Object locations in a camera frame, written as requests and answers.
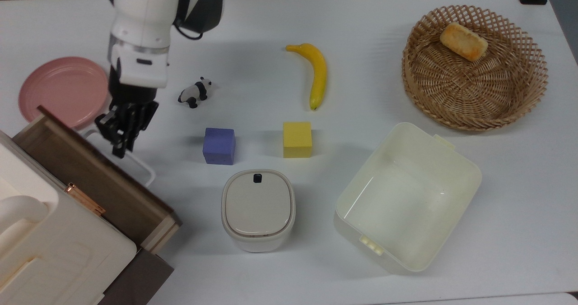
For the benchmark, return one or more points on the small panda figurine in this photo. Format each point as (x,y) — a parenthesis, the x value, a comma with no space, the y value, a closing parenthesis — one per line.
(196,92)

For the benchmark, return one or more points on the orange latch strip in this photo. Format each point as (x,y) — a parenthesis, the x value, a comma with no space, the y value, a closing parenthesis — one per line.
(86,199)

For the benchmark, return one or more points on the purple cube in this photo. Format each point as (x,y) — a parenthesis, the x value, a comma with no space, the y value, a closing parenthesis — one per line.
(219,145)

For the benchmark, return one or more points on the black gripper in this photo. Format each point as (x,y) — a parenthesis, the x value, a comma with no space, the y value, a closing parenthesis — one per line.
(128,95)

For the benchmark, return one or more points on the woven wicker basket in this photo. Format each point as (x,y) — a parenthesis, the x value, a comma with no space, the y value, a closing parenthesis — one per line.
(474,88)

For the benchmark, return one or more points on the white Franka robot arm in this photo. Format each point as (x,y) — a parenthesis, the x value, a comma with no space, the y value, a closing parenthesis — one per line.
(140,11)

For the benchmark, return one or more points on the yellow toy banana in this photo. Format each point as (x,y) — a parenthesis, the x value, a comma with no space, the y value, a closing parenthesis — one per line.
(318,75)

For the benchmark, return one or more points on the cream open plastic bin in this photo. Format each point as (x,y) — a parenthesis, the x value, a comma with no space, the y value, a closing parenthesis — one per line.
(406,201)

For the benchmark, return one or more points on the small beige lidded trash can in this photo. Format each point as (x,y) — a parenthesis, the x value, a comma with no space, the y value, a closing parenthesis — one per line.
(258,210)

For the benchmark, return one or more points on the pink plastic plate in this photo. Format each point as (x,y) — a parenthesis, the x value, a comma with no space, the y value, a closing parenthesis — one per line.
(63,88)

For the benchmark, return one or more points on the toy bread loaf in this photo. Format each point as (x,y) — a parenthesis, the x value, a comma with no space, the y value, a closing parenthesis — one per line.
(464,41)

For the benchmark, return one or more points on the yellow cube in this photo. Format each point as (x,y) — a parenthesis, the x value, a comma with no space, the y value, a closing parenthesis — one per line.
(297,138)

